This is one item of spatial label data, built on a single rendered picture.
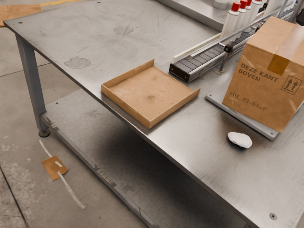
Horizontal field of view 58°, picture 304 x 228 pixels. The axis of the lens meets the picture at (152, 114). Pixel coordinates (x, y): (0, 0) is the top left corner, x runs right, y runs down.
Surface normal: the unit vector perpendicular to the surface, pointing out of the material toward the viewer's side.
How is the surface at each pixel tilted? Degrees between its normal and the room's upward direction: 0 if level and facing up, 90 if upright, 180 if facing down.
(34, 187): 0
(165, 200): 3
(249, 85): 90
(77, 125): 0
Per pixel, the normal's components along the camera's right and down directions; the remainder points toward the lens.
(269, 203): 0.13, -0.72
